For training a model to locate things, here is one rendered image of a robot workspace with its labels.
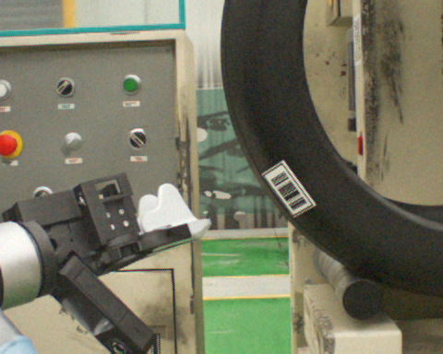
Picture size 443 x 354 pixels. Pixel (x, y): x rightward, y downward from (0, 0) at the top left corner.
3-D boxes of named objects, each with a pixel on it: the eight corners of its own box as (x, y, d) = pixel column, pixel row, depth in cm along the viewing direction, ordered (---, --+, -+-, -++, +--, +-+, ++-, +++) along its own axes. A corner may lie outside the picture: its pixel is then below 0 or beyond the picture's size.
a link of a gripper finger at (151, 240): (195, 218, 100) (120, 239, 94) (200, 232, 100) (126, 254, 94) (169, 231, 103) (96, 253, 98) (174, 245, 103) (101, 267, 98)
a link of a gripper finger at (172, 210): (209, 170, 104) (135, 189, 99) (230, 225, 104) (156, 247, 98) (192, 180, 107) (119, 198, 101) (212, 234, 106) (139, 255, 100)
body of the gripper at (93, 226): (133, 170, 98) (23, 195, 91) (164, 254, 97) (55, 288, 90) (95, 194, 104) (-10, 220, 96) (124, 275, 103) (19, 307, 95)
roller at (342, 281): (351, 272, 150) (319, 277, 151) (346, 241, 150) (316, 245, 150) (385, 317, 116) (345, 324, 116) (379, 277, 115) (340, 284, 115)
